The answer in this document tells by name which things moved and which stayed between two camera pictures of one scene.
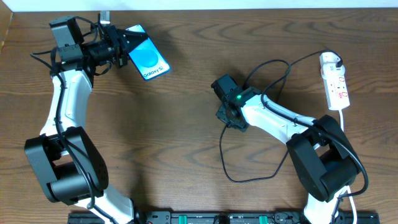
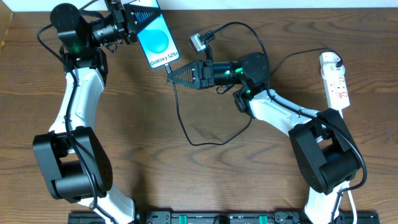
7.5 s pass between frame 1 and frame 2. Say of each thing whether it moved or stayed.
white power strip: stayed
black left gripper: moved
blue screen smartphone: moved
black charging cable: moved
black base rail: stayed
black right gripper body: moved
